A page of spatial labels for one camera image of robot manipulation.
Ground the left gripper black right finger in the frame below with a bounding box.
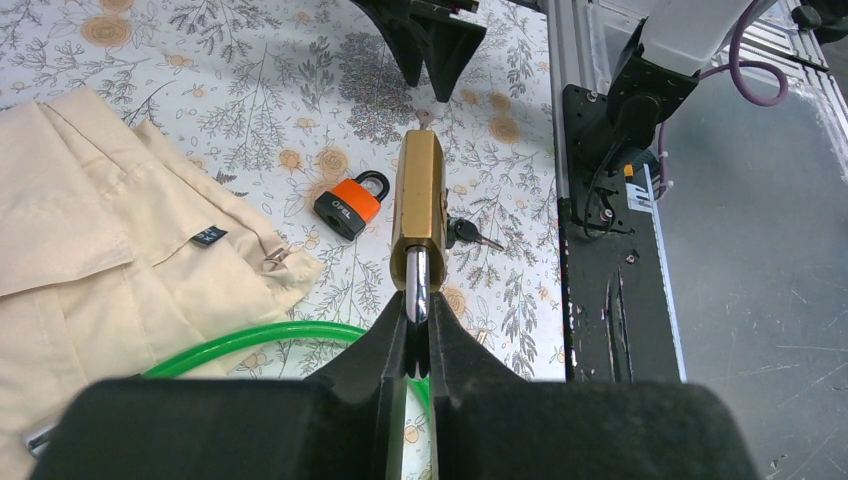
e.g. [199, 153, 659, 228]
[428, 307, 757, 479]

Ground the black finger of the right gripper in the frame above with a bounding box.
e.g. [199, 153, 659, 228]
[410, 9, 487, 103]
[352, 0, 423, 87]

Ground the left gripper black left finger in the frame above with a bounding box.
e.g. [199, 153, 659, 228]
[32, 293, 407, 479]

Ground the black-headed key bunch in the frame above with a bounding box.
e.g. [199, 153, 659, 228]
[446, 216, 505, 251]

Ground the brass padlock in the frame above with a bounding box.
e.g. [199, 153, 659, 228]
[390, 130, 447, 325]

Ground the orange black small lock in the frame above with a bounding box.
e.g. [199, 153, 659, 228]
[313, 170, 390, 241]

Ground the green cable lock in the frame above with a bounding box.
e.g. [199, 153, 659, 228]
[21, 321, 431, 459]

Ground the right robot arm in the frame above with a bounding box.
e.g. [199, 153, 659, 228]
[356, 1, 772, 153]

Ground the floral table mat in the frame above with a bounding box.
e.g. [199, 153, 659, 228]
[1, 1, 564, 381]

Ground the folded beige cloth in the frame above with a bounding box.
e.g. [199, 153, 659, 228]
[1, 89, 324, 479]

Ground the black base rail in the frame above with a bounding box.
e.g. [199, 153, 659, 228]
[558, 85, 685, 383]

